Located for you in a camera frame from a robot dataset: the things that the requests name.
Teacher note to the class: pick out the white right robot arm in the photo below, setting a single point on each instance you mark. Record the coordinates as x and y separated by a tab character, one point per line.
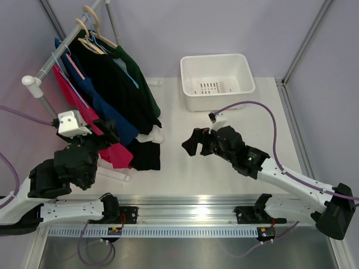
329	208

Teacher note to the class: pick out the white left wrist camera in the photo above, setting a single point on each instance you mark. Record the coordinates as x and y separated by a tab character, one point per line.
70	124

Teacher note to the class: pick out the light blue wire hanger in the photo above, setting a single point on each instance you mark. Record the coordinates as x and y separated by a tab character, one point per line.
73	88

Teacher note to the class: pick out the dark green t shirt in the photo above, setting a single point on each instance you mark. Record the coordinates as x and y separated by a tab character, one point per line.
133	71

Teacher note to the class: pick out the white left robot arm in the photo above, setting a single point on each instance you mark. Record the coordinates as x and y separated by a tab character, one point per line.
32	203

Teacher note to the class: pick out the blue t shirt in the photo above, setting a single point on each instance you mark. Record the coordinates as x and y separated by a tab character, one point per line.
126	131

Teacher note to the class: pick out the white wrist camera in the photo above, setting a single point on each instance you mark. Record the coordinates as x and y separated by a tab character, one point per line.
70	124
218	121

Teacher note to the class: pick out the beige wooden hanger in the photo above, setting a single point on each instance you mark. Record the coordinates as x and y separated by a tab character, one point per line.
85	41
96	26

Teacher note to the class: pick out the pink t shirt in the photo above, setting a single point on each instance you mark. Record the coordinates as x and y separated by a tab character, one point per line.
117	155

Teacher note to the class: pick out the white slotted cable duct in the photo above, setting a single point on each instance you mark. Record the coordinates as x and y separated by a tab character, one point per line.
153	232

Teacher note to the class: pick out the pink plastic hanger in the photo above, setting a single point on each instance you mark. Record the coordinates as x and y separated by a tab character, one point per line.
75	66

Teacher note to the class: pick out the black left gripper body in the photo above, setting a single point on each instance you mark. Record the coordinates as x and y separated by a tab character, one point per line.
93	142

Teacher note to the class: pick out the beige wooden hanger front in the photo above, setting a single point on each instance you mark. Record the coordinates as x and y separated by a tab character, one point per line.
85	41

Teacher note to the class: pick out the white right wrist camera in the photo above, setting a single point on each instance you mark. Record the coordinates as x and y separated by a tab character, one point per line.
218	121

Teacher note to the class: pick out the white plastic basket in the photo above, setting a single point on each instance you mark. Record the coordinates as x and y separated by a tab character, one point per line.
211	82

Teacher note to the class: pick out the beige wooden hanger rear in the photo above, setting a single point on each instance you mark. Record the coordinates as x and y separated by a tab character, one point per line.
96	26

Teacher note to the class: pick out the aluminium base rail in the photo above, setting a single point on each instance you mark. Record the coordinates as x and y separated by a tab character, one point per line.
140	210

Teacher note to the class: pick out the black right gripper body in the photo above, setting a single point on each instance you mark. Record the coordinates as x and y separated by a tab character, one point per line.
216	148

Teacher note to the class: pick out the black t shirt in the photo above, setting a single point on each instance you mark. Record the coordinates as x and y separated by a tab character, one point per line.
118	90

